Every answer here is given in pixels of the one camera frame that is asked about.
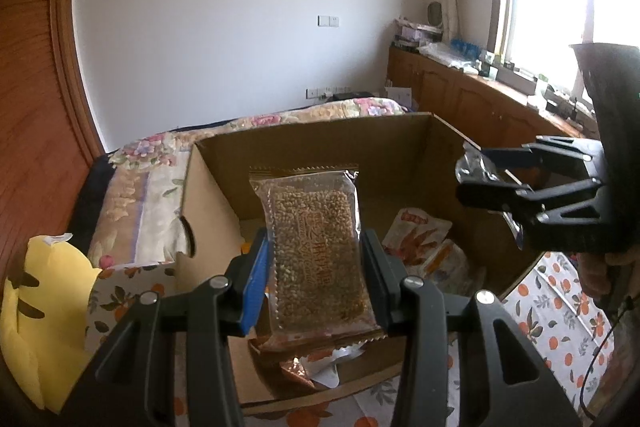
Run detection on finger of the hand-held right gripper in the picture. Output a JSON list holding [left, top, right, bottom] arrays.
[[470, 135, 603, 174], [456, 176, 607, 228]]

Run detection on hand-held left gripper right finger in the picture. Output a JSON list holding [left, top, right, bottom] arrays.
[[361, 228, 582, 427]]

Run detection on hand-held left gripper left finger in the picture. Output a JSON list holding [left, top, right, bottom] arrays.
[[57, 228, 274, 427]]

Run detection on clear plastic wrapper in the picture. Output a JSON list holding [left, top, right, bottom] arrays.
[[455, 142, 507, 186]]

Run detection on white orange-leaf snack packet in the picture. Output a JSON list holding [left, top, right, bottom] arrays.
[[382, 207, 454, 269]]

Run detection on clear grain bar packet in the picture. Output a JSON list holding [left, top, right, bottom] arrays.
[[248, 164, 386, 353]]

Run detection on copper foil snack packet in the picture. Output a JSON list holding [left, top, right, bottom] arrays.
[[250, 336, 369, 391]]

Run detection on brown cardboard box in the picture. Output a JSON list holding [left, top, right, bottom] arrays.
[[175, 112, 576, 408]]

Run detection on person's right hand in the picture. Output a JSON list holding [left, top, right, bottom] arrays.
[[577, 244, 640, 309]]

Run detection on assorted small bottles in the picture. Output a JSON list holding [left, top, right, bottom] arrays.
[[480, 51, 593, 124]]

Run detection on wooden cabinet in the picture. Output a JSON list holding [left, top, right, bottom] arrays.
[[387, 46, 601, 148]]

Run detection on pack of blue bottles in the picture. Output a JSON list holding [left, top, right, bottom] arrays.
[[450, 38, 484, 58]]

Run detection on white paper bag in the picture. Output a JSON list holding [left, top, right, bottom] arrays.
[[384, 87, 414, 110]]

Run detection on wooden framed window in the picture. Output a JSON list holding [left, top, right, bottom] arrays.
[[492, 0, 640, 98]]

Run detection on orange-print bedsheet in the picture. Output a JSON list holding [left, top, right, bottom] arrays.
[[86, 252, 622, 427]]

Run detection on floral quilt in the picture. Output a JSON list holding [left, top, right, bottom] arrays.
[[87, 97, 408, 271]]

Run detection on stack of boxes and papers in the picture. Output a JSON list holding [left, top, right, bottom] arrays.
[[392, 18, 446, 54]]

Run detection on dark blue blanket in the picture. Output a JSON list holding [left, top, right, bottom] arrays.
[[70, 151, 122, 249]]

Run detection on yellow plush toy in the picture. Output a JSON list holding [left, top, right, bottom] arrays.
[[0, 233, 103, 413]]

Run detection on wooden wardrobe door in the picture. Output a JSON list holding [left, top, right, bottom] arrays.
[[0, 0, 109, 268]]

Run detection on black cable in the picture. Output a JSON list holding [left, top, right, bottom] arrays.
[[580, 301, 632, 419]]

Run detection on white wall socket strip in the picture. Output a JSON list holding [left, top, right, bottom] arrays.
[[306, 86, 351, 100]]

